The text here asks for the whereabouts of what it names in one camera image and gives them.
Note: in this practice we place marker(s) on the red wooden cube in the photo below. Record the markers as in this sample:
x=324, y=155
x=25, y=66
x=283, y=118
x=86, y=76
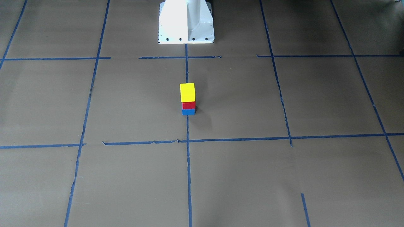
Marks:
x=188, y=105

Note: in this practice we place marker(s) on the blue wooden cube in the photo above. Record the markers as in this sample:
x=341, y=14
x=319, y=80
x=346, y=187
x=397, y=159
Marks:
x=188, y=111

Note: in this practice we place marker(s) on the yellow wooden cube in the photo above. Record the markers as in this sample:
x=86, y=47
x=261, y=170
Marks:
x=187, y=92

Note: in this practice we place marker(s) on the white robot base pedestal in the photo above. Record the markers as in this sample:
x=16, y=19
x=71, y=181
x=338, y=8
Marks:
x=186, y=22

